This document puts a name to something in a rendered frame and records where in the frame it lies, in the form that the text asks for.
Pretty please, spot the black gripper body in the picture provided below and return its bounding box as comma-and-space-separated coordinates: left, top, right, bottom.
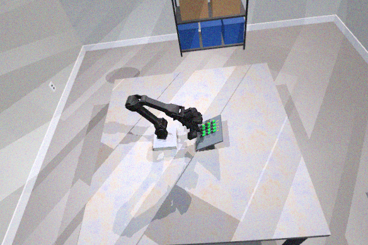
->
182, 119, 197, 140

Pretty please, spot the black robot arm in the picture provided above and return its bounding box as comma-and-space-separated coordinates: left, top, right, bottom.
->
125, 94, 203, 140

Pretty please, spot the grey switch panel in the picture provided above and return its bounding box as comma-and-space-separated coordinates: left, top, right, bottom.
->
197, 115, 223, 150

